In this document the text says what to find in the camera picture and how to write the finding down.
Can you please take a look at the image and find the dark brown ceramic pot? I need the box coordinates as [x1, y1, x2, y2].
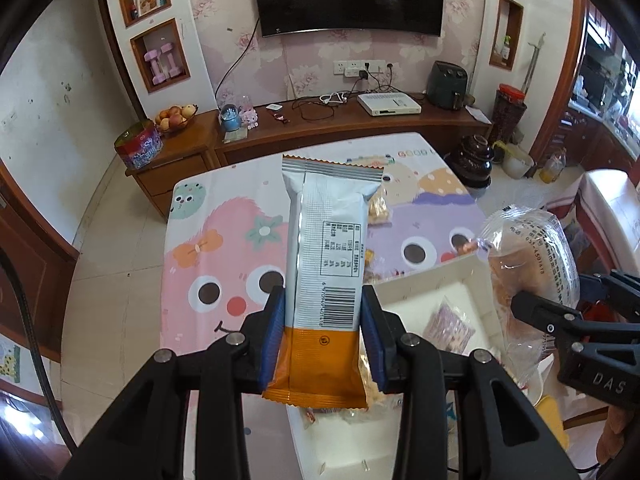
[446, 135, 496, 188]

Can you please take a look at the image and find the white plastic bucket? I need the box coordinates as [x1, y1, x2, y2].
[501, 144, 535, 179]

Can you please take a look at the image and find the white cloth covered furniture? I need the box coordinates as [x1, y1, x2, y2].
[575, 169, 640, 276]

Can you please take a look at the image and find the blue snow globe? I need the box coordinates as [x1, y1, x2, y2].
[220, 104, 243, 133]

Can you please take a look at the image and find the yellow stool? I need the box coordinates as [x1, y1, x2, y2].
[537, 395, 571, 451]

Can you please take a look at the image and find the black looped cable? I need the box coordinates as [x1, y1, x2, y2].
[292, 95, 331, 123]

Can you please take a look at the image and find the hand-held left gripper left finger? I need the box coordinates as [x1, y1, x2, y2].
[59, 286, 287, 480]

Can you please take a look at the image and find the dark green air fryer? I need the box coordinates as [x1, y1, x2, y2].
[426, 60, 468, 111]

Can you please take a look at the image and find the orange white snack packet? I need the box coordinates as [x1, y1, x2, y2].
[262, 155, 388, 409]

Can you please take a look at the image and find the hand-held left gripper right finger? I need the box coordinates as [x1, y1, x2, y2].
[361, 285, 583, 480]

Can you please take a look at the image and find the pink snow globe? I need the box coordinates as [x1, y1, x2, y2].
[239, 95, 260, 128]

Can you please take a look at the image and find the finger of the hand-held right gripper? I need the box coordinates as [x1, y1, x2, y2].
[580, 270, 640, 322]
[510, 291, 640, 357]

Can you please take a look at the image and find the jar of orange liquid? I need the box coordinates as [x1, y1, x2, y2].
[539, 150, 567, 183]

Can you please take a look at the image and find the wooden television cabinet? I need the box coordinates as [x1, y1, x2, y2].
[125, 92, 493, 223]

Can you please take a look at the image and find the red round tin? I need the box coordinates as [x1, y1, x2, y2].
[114, 121, 164, 170]

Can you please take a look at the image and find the cartoon printed tablecloth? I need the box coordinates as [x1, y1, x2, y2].
[162, 132, 493, 480]

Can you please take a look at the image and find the black television cable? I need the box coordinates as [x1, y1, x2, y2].
[216, 17, 261, 111]

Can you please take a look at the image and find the clear purple snack packet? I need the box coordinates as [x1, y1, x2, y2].
[422, 296, 476, 353]

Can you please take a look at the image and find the clear bread bag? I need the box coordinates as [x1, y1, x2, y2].
[472, 206, 582, 396]

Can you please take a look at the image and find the thick black cable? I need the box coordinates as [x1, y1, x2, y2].
[0, 247, 78, 448]

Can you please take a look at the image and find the bowl of fruit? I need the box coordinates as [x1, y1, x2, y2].
[154, 104, 198, 135]

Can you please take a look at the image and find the yellow printed picture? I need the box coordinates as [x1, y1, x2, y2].
[0, 337, 23, 383]

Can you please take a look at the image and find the pile of snack packets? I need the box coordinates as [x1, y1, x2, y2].
[362, 192, 407, 283]

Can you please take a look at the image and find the brown wooden door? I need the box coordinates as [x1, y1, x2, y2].
[0, 160, 81, 361]

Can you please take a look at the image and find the white set-top box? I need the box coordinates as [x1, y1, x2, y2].
[357, 92, 422, 117]

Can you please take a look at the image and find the dark wicker basket red lid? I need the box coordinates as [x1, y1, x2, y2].
[489, 85, 527, 146]

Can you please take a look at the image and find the white plastic tray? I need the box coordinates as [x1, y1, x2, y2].
[285, 252, 546, 480]

